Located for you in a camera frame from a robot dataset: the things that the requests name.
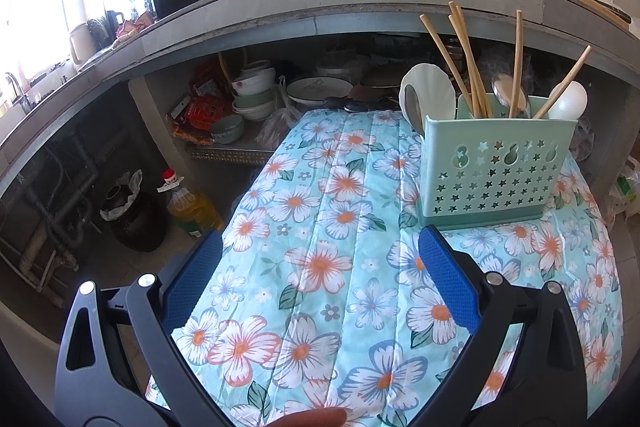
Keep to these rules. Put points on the metal shelf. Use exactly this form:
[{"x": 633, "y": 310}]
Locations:
[{"x": 230, "y": 153}]

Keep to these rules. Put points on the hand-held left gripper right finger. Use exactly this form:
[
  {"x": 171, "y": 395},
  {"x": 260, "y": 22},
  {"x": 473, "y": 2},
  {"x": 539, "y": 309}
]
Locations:
[{"x": 450, "y": 287}]

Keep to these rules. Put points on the concrete kitchen counter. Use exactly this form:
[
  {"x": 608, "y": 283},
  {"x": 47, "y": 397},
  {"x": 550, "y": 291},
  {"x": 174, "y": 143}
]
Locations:
[{"x": 250, "y": 2}]

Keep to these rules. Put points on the small metal spoon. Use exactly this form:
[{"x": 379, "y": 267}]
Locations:
[{"x": 501, "y": 89}]

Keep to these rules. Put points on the white jug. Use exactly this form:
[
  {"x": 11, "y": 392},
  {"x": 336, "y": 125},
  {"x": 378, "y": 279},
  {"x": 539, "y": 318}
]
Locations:
[{"x": 82, "y": 44}]

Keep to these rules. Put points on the metal faucet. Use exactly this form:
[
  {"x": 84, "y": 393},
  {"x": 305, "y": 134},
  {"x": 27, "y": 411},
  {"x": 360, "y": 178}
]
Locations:
[{"x": 15, "y": 89}]

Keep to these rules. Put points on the white plastic spoon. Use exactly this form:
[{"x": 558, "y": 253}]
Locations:
[{"x": 570, "y": 102}]

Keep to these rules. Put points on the green perforated utensil holder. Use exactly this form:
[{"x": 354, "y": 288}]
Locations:
[{"x": 500, "y": 187}]

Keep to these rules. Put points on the bundle of wooden chopsticks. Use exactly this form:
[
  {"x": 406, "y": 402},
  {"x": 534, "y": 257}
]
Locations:
[{"x": 566, "y": 75}]

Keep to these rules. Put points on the pink cloth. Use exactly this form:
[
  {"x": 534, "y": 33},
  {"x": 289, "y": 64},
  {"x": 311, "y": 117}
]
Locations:
[{"x": 135, "y": 27}]

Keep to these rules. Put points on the person's left hand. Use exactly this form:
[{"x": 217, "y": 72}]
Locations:
[{"x": 315, "y": 418}]

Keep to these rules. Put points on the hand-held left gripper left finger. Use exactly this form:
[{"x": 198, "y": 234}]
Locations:
[{"x": 192, "y": 277}]

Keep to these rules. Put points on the grey drain pipes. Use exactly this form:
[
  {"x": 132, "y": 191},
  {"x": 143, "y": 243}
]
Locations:
[{"x": 55, "y": 227}]

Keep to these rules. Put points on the floral quilted blanket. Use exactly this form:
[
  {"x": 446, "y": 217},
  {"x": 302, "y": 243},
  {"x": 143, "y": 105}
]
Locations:
[{"x": 325, "y": 257}]

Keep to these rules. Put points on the large metal spoon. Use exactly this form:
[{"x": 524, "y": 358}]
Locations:
[{"x": 412, "y": 107}]

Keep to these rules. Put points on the white shell-shaped paddle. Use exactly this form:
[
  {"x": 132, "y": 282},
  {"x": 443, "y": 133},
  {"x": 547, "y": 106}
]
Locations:
[{"x": 435, "y": 87}]

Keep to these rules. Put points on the plastic bag with greens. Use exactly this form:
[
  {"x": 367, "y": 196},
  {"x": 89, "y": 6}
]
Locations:
[{"x": 625, "y": 192}]

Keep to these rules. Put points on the red food packet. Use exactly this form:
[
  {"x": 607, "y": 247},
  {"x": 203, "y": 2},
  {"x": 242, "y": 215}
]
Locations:
[{"x": 202, "y": 117}]

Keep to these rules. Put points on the pale green small bowl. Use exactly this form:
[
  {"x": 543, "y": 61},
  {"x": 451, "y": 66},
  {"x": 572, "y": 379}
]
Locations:
[{"x": 227, "y": 129}]

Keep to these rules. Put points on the dark clay jar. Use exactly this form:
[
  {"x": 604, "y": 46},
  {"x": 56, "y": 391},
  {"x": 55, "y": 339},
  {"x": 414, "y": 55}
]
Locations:
[{"x": 137, "y": 227}]

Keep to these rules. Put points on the yellow cooking oil bottle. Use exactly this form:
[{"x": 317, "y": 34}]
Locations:
[{"x": 192, "y": 212}]

